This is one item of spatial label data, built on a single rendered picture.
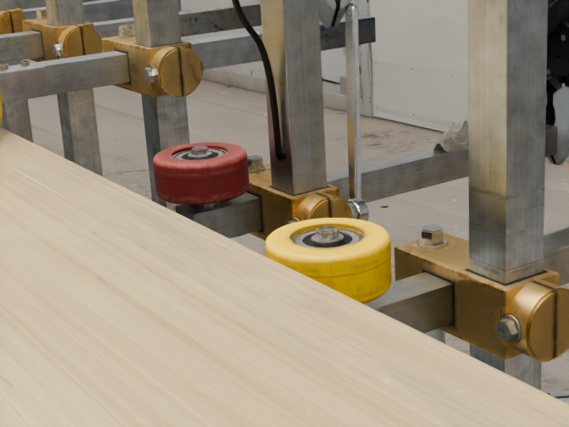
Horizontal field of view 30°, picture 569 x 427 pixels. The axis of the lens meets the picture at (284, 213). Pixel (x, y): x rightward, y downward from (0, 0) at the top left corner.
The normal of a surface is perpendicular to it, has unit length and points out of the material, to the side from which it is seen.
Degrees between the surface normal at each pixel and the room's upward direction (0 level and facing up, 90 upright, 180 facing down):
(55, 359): 0
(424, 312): 90
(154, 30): 90
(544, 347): 90
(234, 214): 90
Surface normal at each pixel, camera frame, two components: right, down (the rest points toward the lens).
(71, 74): 0.54, 0.22
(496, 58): -0.84, 0.21
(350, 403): -0.06, -0.95
